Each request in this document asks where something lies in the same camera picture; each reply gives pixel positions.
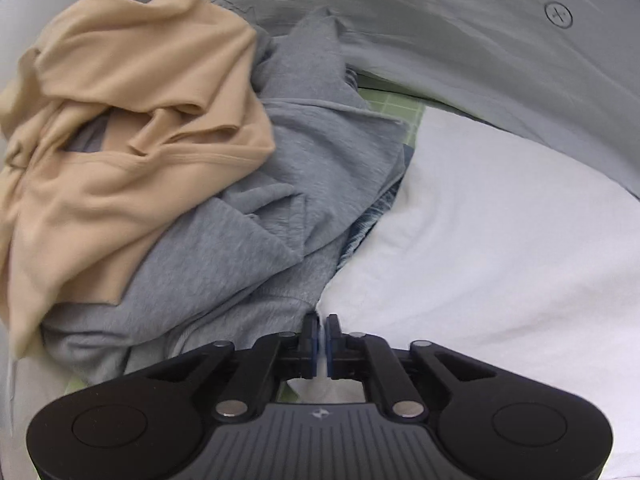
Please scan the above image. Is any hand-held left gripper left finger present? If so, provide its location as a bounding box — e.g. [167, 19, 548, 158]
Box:
[197, 312, 321, 421]

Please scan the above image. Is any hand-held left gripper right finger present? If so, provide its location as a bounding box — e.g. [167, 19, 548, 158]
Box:
[325, 312, 497, 421]

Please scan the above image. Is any white shirt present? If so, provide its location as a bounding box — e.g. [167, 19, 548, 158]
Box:
[287, 107, 640, 480]

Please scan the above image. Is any grey garment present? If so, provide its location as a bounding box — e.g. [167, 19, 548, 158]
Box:
[40, 7, 424, 387]

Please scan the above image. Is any blue denim garment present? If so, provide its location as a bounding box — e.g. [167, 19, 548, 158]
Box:
[337, 145, 416, 269]

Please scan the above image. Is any green grid cutting mat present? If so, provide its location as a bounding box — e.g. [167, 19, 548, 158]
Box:
[357, 72, 427, 150]

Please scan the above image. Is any beige garment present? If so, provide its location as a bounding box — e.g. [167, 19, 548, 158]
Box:
[0, 0, 277, 361]

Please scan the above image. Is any carrot print quilt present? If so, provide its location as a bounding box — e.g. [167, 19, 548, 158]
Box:
[102, 0, 640, 197]

